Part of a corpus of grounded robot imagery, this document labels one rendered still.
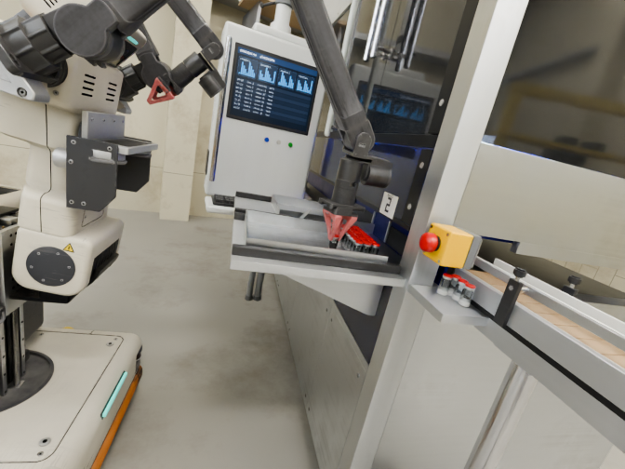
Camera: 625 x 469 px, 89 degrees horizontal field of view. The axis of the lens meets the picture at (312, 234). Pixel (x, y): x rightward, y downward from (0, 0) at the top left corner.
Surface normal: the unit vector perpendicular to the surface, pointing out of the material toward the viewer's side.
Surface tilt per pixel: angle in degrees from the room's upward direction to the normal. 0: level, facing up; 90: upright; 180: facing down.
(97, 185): 90
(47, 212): 90
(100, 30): 94
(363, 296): 90
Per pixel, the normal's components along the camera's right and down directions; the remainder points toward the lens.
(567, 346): -0.95, -0.14
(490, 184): 0.21, 0.31
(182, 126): 0.42, 0.33
